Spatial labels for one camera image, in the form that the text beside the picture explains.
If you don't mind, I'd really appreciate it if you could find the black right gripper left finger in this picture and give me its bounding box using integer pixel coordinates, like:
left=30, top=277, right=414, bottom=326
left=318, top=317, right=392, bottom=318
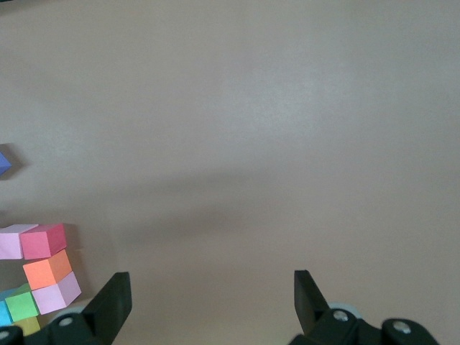
left=46, top=272, right=133, bottom=345

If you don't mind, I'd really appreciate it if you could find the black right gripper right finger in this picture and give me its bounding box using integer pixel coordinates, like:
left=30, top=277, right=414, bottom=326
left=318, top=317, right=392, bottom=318
left=287, top=270, right=364, bottom=345

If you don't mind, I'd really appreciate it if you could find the pink foam cube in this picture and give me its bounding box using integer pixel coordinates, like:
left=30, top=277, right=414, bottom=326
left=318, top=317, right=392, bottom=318
left=31, top=271, right=83, bottom=316
left=0, top=224, right=39, bottom=260

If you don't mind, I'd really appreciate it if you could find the orange foam cube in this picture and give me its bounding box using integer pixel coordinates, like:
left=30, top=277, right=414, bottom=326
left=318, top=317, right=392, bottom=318
left=22, top=249, right=74, bottom=291

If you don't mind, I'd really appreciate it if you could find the yellow foam cube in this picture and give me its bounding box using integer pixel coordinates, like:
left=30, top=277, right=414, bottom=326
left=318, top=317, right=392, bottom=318
left=12, top=316, right=42, bottom=337

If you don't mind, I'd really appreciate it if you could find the green foam cube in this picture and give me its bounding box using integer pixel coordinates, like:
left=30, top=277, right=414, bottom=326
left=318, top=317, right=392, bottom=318
left=4, top=283, right=39, bottom=323

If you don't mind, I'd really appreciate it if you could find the red foam cube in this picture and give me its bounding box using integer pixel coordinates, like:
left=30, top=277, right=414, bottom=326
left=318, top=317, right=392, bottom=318
left=19, top=222, right=69, bottom=261

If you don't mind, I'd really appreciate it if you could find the blue foam cube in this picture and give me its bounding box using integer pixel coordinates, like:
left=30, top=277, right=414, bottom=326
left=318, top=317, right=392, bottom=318
left=0, top=289, right=14, bottom=326

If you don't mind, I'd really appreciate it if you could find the purple foam cube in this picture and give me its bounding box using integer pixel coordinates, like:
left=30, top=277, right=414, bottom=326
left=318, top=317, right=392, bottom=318
left=0, top=143, right=14, bottom=179

